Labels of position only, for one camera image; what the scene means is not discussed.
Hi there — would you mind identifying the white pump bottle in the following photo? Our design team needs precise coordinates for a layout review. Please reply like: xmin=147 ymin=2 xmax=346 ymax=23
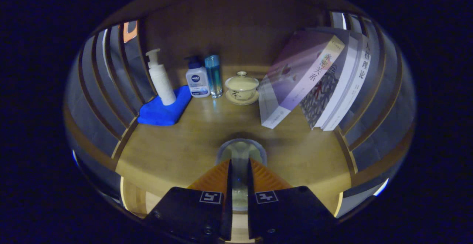
xmin=145 ymin=48 xmax=177 ymax=106

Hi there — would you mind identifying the purple and white book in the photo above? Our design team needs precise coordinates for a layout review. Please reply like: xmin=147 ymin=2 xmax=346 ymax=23
xmin=258 ymin=30 xmax=346 ymax=129

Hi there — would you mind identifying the green scrubber with grey pad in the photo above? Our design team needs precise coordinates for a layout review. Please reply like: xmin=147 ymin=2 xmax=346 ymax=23
xmin=215 ymin=138 xmax=267 ymax=212

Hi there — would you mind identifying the blue cloth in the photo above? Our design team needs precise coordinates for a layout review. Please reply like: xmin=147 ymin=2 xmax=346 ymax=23
xmin=137 ymin=85 xmax=193 ymax=126

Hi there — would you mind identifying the wooden cabinet with slatted shelf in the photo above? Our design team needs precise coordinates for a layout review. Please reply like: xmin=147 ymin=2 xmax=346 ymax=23
xmin=63 ymin=0 xmax=416 ymax=222

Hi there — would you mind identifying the wooden countertop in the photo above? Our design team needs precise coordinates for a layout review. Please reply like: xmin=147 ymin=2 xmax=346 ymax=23
xmin=115 ymin=65 xmax=352 ymax=215

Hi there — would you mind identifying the white and blue lotion bottle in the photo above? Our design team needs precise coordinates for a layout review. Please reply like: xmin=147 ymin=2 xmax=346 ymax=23
xmin=185 ymin=55 xmax=211 ymax=98

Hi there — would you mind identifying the book with dark patterned cover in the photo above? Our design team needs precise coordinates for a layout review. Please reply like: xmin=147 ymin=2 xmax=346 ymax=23
xmin=299 ymin=28 xmax=360 ymax=130

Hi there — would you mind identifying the slim teal bottle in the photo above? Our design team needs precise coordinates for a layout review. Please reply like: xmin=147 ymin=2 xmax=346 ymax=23
xmin=204 ymin=55 xmax=224 ymax=99

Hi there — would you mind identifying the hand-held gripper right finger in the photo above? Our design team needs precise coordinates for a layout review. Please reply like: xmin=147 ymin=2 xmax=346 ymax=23
xmin=247 ymin=158 xmax=337 ymax=242

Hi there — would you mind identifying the beige lidded tea cup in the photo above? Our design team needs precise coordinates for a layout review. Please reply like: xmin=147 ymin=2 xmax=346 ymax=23
xmin=225 ymin=71 xmax=260 ymax=106

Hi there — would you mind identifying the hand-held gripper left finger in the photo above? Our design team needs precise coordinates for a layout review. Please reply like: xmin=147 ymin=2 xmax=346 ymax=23
xmin=143 ymin=158 xmax=233 ymax=243

